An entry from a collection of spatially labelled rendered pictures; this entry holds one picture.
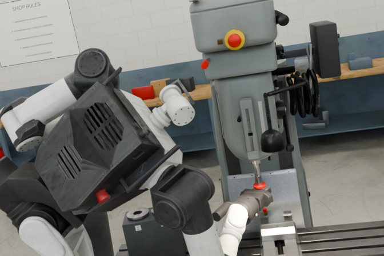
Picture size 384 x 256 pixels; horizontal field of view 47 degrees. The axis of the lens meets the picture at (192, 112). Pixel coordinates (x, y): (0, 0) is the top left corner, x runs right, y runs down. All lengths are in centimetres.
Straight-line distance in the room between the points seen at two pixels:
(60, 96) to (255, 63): 62
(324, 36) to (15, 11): 527
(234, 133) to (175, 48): 439
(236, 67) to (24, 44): 529
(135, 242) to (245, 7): 99
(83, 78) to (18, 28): 535
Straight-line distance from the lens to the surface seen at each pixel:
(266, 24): 135
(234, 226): 144
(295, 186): 208
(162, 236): 178
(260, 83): 150
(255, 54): 145
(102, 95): 108
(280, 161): 207
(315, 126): 544
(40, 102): 129
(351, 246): 180
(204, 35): 136
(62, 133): 114
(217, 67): 146
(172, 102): 118
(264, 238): 171
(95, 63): 123
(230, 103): 152
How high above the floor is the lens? 187
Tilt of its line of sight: 13 degrees down
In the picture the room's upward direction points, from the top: 10 degrees counter-clockwise
